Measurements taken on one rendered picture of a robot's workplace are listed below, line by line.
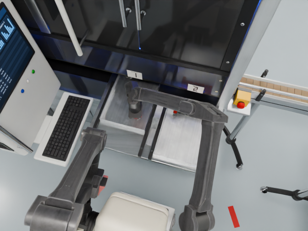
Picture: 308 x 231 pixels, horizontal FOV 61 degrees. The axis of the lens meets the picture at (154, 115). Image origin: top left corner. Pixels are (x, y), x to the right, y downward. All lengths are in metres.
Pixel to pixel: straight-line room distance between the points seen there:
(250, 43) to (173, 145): 0.64
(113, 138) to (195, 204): 0.68
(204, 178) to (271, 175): 1.60
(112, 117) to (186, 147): 0.45
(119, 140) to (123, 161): 0.90
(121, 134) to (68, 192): 0.81
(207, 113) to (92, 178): 0.47
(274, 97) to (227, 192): 1.00
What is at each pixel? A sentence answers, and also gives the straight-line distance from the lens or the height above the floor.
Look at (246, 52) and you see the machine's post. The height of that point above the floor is 1.37.
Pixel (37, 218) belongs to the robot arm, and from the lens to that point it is 0.64.
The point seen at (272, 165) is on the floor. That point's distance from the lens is 2.49.
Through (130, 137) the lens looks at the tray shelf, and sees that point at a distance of 1.43.
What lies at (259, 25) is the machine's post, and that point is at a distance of 1.05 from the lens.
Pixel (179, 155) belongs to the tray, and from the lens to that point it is 1.39.
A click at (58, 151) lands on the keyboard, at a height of 0.83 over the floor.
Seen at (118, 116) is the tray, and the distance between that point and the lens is 1.49.
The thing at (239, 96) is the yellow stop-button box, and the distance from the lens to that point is 1.42.
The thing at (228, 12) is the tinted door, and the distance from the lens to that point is 1.03.
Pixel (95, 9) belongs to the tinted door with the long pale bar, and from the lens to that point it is 1.21.
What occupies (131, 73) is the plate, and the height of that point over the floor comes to 1.03.
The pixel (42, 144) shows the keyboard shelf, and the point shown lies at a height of 0.80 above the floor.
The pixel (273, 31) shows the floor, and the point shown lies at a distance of 3.32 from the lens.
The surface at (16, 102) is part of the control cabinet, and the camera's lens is 1.43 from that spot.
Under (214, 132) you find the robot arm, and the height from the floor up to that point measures 1.43.
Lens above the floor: 2.21
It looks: 64 degrees down
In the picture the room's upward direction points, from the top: 2 degrees counter-clockwise
